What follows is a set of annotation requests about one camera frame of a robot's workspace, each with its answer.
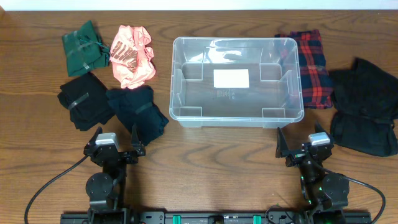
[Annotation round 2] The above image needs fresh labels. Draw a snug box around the black cloth bundle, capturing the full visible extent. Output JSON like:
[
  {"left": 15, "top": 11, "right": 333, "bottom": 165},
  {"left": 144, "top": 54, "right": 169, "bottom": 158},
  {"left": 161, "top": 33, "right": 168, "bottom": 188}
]
[{"left": 57, "top": 73, "right": 114, "bottom": 131}]

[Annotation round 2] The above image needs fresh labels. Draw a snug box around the dark navy cloth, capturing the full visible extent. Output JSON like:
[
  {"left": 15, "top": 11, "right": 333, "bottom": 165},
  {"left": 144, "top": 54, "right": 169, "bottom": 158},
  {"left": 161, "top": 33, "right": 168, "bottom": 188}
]
[{"left": 106, "top": 85, "right": 169, "bottom": 146}]

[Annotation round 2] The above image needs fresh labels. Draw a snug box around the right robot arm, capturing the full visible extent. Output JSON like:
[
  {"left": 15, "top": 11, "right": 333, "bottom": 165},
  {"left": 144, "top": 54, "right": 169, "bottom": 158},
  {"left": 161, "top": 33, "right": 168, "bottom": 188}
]
[{"left": 275, "top": 123, "right": 349, "bottom": 223}]

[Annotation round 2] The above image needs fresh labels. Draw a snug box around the green folded cloth bundle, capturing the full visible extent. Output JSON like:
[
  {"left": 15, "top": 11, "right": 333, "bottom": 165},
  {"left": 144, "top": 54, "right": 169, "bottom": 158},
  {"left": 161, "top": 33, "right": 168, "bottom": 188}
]
[{"left": 62, "top": 21, "right": 110, "bottom": 77}]

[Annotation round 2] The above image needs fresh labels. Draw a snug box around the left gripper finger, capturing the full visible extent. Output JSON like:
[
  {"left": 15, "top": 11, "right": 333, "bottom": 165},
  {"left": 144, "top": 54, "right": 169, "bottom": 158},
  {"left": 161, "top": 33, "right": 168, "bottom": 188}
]
[
  {"left": 85, "top": 126, "right": 103, "bottom": 149},
  {"left": 131, "top": 124, "right": 142, "bottom": 150}
]

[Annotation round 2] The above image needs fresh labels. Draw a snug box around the clear plastic storage container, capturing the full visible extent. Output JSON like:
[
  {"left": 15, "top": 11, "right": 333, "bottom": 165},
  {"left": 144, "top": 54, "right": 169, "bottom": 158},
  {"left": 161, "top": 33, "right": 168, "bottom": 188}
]
[{"left": 169, "top": 37, "right": 305, "bottom": 129}]

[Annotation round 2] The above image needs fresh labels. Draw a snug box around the large black cloth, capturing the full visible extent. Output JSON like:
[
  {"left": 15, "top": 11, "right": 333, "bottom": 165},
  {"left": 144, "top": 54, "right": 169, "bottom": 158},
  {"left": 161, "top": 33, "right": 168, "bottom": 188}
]
[{"left": 330, "top": 58, "right": 397, "bottom": 157}]

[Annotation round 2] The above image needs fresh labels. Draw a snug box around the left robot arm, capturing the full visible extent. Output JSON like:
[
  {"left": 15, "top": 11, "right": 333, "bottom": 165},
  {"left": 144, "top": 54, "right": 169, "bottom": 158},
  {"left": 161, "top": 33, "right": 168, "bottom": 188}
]
[{"left": 83, "top": 125, "right": 146, "bottom": 224}]

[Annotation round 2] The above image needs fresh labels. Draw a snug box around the red plaid folded cloth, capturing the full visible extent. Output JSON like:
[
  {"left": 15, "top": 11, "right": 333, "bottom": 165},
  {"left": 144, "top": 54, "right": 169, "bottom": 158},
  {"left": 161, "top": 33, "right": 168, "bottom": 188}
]
[{"left": 275, "top": 29, "right": 333, "bottom": 110}]

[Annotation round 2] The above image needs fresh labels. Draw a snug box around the pink t-shirt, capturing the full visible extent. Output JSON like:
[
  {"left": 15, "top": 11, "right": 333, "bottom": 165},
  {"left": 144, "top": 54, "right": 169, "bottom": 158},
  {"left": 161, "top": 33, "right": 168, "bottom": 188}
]
[{"left": 109, "top": 25, "right": 156, "bottom": 89}]

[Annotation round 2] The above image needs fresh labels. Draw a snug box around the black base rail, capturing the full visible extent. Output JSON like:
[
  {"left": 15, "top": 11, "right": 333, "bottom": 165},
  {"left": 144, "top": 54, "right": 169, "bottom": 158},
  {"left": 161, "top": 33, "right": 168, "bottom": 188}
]
[{"left": 60, "top": 208, "right": 372, "bottom": 224}]

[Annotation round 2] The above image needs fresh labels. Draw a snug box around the white label in container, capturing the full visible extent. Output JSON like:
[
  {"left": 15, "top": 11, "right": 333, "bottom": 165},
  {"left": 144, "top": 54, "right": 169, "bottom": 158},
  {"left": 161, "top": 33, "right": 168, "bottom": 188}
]
[{"left": 213, "top": 69, "right": 249, "bottom": 88}]

